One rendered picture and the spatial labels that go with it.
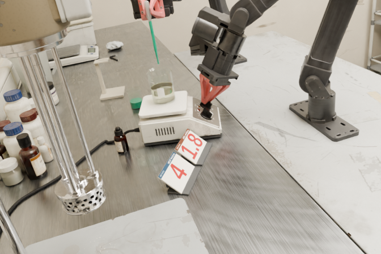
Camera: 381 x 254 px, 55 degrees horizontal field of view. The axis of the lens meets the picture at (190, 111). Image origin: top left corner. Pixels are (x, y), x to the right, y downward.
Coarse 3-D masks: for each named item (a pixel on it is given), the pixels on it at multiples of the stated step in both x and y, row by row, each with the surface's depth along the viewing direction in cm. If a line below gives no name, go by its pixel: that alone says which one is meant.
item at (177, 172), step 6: (174, 162) 78; (180, 162) 79; (186, 162) 80; (168, 168) 76; (174, 168) 77; (180, 168) 78; (186, 168) 78; (168, 174) 75; (174, 174) 75; (180, 174) 76; (186, 174) 77; (168, 180) 73; (174, 180) 74; (180, 180) 75; (174, 186) 73; (180, 186) 74
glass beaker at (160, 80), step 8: (152, 72) 92; (160, 72) 93; (168, 72) 92; (152, 80) 88; (160, 80) 88; (168, 80) 89; (152, 88) 90; (160, 88) 89; (168, 88) 90; (152, 96) 92; (160, 96) 90; (168, 96) 90; (160, 104) 91
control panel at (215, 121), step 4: (196, 100) 97; (200, 100) 98; (196, 104) 95; (212, 104) 99; (196, 108) 93; (200, 108) 94; (212, 108) 97; (216, 108) 98; (196, 112) 91; (200, 112) 92; (212, 112) 95; (216, 112) 96; (196, 116) 89; (200, 116) 90; (212, 116) 93; (216, 116) 93; (204, 120) 89; (208, 120) 90; (212, 120) 91; (216, 120) 91; (216, 124) 89
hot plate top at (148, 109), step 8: (144, 96) 98; (176, 96) 95; (184, 96) 94; (144, 104) 93; (152, 104) 92; (168, 104) 91; (176, 104) 90; (184, 104) 90; (144, 112) 89; (152, 112) 88; (160, 112) 88; (168, 112) 87; (176, 112) 87; (184, 112) 87
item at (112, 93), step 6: (96, 60) 120; (102, 60) 119; (96, 66) 120; (102, 78) 122; (102, 84) 123; (102, 90) 124; (108, 90) 127; (114, 90) 126; (120, 90) 125; (102, 96) 123; (108, 96) 122; (114, 96) 122; (120, 96) 122
